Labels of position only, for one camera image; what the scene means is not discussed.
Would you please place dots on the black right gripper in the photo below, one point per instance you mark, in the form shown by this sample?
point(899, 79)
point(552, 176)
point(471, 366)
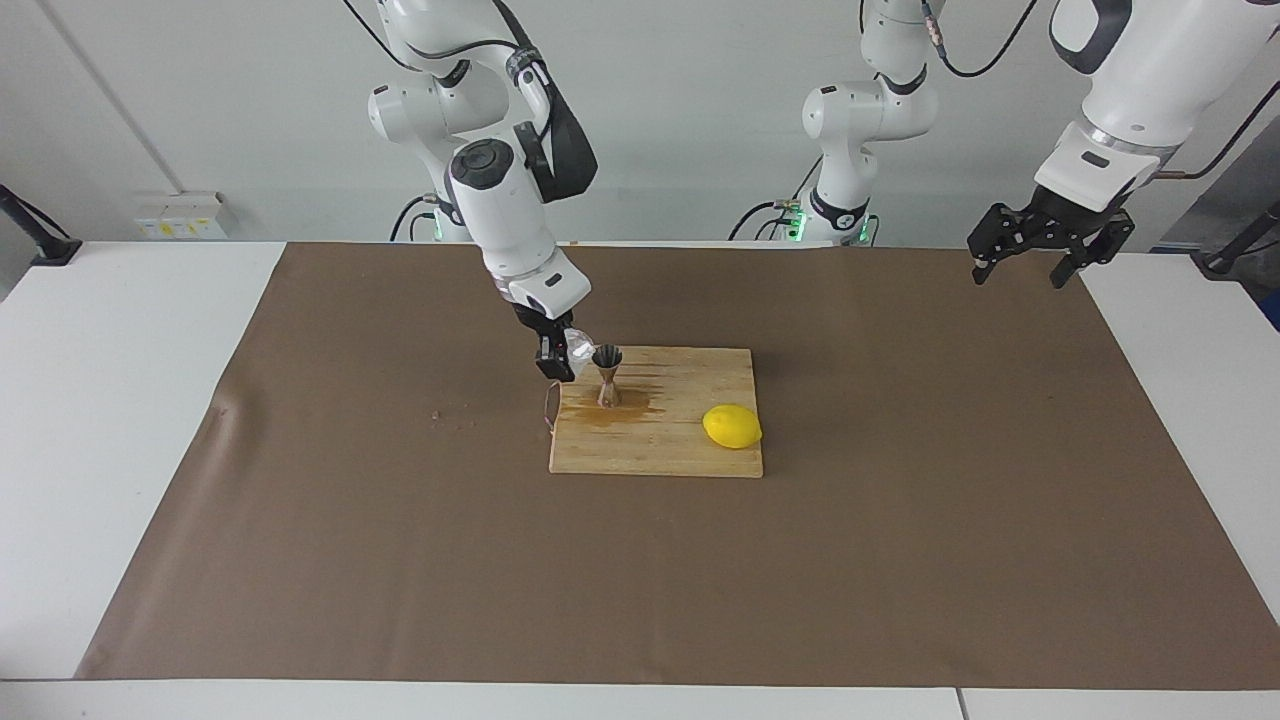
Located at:
point(545, 328)

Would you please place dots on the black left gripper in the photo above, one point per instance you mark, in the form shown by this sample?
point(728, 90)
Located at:
point(1055, 225)

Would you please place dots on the small clear glass cup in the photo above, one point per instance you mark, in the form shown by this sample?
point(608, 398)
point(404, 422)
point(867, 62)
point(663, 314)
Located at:
point(582, 345)

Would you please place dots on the steel cocktail jigger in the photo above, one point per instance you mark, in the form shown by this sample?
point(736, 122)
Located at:
point(608, 385)

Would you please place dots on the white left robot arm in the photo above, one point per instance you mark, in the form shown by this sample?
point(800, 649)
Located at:
point(1160, 60)

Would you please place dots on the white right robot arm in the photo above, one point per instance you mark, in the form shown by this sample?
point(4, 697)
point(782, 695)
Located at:
point(505, 220)

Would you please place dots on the wooden cutting board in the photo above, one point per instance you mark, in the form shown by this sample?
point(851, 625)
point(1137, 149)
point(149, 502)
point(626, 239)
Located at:
point(650, 445)

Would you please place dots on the yellow lemon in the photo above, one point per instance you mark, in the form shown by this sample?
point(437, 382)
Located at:
point(732, 427)

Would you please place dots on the brown paper table mat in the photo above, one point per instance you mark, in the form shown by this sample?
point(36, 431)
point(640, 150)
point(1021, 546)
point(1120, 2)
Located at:
point(640, 580)

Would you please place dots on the black camera stand clamp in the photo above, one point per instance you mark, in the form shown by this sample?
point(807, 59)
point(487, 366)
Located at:
point(55, 250)
point(1220, 265)

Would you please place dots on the white wall socket box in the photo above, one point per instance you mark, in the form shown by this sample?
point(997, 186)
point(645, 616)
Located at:
point(180, 215)

